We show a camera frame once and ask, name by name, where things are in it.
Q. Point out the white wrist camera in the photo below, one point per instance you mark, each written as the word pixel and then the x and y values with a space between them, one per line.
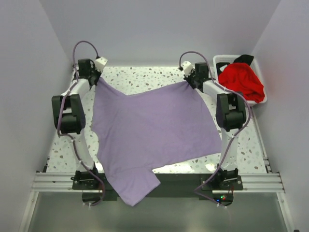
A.
pixel 186 67
pixel 100 64

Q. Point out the red t shirt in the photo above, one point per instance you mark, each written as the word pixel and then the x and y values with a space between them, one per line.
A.
pixel 240 77

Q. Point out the white plastic basket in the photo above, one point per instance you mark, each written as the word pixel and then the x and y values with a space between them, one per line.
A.
pixel 255 68

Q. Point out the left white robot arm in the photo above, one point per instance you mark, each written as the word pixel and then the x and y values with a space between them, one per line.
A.
pixel 70 121

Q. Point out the purple t shirt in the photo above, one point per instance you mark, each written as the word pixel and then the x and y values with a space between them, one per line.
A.
pixel 141 132

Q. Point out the black t shirt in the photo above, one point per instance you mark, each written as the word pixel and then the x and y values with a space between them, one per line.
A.
pixel 222 61

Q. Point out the aluminium frame rail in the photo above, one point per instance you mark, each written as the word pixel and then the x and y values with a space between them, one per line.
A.
pixel 61 182

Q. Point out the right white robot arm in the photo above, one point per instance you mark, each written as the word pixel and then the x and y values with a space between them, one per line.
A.
pixel 230 117

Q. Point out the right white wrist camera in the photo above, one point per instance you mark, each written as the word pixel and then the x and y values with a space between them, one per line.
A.
pixel 186 67

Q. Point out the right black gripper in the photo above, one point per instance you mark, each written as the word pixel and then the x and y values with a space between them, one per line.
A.
pixel 192 72

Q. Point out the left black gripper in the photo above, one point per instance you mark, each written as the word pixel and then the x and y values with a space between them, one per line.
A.
pixel 99 73

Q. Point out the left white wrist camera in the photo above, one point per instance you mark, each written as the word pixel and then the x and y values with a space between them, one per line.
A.
pixel 100 64

